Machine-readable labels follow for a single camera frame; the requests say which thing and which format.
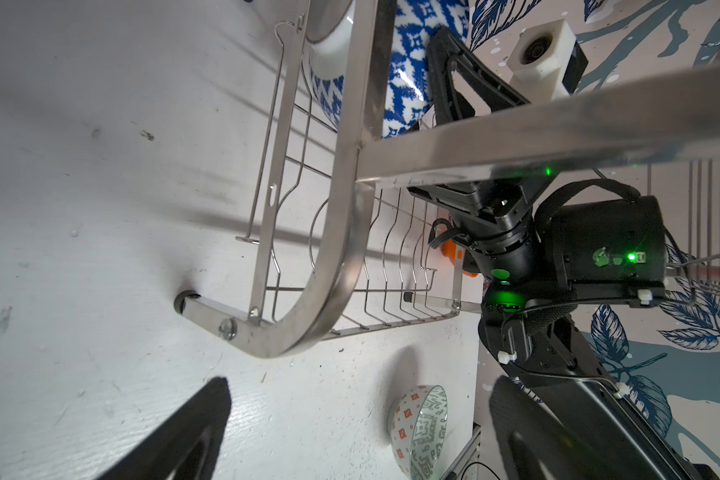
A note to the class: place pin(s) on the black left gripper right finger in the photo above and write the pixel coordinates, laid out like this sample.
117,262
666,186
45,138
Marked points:
556,439

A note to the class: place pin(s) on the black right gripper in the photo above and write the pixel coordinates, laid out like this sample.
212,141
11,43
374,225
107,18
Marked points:
487,208

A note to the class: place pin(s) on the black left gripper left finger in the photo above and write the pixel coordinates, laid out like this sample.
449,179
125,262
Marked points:
187,444

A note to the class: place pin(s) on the steel two-tier dish rack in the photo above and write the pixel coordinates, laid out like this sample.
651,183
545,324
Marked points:
676,115

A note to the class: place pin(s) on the green pattern bowl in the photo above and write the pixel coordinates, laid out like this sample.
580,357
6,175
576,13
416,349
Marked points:
417,427

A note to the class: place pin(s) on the plain orange bowl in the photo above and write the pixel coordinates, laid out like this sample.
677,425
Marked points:
451,251

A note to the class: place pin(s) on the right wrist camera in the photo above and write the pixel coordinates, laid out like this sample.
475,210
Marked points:
547,63

